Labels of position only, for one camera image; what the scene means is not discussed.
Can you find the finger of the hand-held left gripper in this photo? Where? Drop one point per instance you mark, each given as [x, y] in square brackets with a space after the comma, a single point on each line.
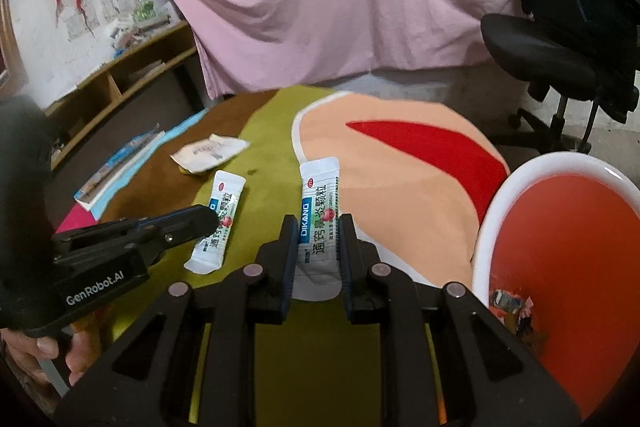
[185, 224]

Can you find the dark blue crumpled wrapper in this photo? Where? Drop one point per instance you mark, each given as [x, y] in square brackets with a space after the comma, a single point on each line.
[506, 302]

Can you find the green glass bottle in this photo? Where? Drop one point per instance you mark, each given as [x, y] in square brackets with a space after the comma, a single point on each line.
[142, 9]

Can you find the pile of papers and bags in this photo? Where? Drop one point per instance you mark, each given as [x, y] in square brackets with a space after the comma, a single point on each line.
[135, 32]

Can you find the white blue medicine sachet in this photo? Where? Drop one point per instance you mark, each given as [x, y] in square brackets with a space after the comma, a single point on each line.
[317, 207]
[220, 207]

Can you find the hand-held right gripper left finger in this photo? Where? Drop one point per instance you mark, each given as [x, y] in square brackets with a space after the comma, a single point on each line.
[287, 257]

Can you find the small torn wrapper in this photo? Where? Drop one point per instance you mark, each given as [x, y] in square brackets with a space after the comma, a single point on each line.
[525, 317]

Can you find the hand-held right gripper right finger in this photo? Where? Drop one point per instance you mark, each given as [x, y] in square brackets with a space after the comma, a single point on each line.
[347, 257]

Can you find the flat papers in shelf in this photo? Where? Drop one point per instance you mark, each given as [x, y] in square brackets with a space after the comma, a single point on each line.
[147, 69]

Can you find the wooden wall shelf unit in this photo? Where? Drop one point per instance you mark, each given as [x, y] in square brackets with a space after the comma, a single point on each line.
[150, 44]

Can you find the multicoloured printed tablecloth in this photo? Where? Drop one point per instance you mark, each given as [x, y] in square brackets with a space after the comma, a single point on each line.
[400, 147]

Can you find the person's left hand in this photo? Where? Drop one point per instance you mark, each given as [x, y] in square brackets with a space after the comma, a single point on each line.
[32, 354]

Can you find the red plastic bin white rim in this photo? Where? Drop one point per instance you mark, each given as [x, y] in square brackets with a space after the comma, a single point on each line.
[575, 257]

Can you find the blue illustrated book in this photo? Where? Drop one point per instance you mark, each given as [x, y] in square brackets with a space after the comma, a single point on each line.
[117, 167]

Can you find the black office chair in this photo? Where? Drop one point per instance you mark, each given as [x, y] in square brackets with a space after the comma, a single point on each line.
[540, 42]

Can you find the white wall paper sheets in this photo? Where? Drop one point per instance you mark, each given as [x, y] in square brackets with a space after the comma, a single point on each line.
[100, 4]

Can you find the crumpled white wrapper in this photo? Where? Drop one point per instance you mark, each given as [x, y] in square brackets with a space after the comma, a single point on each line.
[210, 152]

